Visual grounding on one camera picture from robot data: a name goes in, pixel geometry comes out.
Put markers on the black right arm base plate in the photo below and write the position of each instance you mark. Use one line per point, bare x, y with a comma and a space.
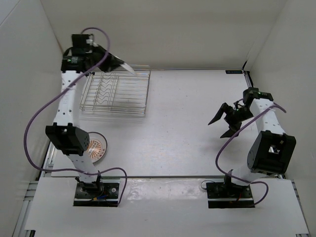
221, 196

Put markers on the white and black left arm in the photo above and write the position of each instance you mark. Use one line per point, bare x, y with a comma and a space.
65, 133

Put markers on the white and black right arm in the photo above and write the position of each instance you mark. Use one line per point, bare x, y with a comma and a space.
271, 151

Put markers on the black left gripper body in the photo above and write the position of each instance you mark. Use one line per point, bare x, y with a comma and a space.
97, 56

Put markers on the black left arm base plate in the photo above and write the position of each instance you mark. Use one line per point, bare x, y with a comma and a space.
105, 196

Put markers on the green rimmed white plate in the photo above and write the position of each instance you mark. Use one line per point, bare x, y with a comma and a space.
128, 68

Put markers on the small black label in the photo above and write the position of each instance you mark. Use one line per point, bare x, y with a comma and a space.
233, 71

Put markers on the wire dish rack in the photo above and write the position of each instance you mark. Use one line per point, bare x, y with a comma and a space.
116, 93

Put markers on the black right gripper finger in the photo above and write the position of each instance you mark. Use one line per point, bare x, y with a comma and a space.
233, 128
225, 108

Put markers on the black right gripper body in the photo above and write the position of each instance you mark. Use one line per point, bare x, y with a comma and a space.
233, 116

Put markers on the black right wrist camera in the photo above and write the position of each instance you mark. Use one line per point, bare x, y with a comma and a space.
249, 94

